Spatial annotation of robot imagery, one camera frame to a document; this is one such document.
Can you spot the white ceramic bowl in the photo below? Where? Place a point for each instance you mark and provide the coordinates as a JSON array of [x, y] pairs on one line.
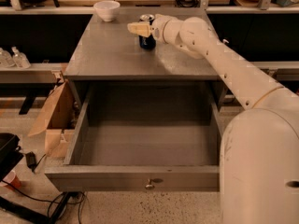
[[107, 10]]

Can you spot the clear sanitizer bottle left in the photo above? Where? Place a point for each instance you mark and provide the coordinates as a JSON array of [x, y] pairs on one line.
[[6, 60]]

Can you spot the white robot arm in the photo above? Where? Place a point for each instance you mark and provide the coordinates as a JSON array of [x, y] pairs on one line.
[[259, 157]]

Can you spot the clear sanitizer bottle right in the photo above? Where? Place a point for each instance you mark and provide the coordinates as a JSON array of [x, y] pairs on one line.
[[20, 59]]

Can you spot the brown cardboard box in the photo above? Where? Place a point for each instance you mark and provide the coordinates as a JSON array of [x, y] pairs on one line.
[[54, 120]]

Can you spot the clear sanitizer bottle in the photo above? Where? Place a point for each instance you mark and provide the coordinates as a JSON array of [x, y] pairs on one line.
[[20, 59], [6, 60]]

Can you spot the black power adapter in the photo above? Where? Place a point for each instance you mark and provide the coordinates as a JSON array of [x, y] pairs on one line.
[[31, 160]]

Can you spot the open grey top drawer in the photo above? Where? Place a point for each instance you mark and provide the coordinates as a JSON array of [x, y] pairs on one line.
[[127, 135]]

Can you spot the small white pump bottle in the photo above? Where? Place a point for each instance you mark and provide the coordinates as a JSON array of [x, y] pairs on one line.
[[225, 41]]

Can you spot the red plastic cup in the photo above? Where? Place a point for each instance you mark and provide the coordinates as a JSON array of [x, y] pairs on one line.
[[11, 181]]

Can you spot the grey wooden cabinet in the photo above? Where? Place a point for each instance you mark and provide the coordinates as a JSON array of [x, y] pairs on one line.
[[107, 51]]

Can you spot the blue pepsi can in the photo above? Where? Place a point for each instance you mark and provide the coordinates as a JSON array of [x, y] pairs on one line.
[[147, 43]]

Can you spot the metal drawer knob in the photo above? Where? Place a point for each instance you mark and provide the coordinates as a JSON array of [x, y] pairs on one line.
[[149, 186]]

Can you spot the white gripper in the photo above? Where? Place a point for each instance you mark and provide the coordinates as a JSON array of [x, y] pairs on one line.
[[158, 27]]

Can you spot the black bin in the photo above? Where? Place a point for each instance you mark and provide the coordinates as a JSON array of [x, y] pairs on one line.
[[10, 153]]

